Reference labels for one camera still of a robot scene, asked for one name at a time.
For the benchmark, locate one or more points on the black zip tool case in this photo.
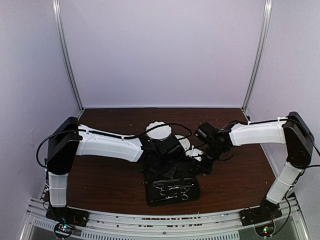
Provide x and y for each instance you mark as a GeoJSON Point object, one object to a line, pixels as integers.
{"type": "Point", "coordinates": [153, 198]}

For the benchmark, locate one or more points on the white round bowl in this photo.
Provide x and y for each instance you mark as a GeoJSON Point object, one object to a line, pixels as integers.
{"type": "Point", "coordinates": [185, 143]}

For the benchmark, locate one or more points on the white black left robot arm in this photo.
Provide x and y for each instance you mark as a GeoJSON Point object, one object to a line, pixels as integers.
{"type": "Point", "coordinates": [73, 139]}

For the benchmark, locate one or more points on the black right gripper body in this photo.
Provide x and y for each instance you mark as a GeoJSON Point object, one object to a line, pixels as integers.
{"type": "Point", "coordinates": [215, 154]}

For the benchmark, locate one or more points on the silver thinning scissors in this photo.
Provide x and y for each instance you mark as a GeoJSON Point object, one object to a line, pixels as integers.
{"type": "Point", "coordinates": [182, 189]}

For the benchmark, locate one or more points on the silver pointed scissors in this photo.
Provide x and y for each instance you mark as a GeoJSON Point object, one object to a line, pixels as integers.
{"type": "Point", "coordinates": [161, 188]}

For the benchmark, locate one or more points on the aluminium corner post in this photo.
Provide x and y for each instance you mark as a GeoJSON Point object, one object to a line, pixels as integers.
{"type": "Point", "coordinates": [56, 5]}
{"type": "Point", "coordinates": [264, 30]}

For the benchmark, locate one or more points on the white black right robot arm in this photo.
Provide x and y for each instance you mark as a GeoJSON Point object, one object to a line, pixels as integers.
{"type": "Point", "coordinates": [287, 142]}

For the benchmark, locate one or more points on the aluminium front rail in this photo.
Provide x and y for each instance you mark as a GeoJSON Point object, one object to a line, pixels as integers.
{"type": "Point", "coordinates": [225, 225]}

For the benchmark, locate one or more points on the white scalloped bowl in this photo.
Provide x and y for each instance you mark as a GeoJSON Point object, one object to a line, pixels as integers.
{"type": "Point", "coordinates": [158, 131]}

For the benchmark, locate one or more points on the aluminium right corner post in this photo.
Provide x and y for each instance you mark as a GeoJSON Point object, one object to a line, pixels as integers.
{"type": "Point", "coordinates": [264, 30]}

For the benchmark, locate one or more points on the aluminium left corner post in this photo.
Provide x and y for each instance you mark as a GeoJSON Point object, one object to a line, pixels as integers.
{"type": "Point", "coordinates": [56, 5]}

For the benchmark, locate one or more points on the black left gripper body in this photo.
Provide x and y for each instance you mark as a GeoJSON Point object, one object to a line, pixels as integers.
{"type": "Point", "coordinates": [162, 169]}

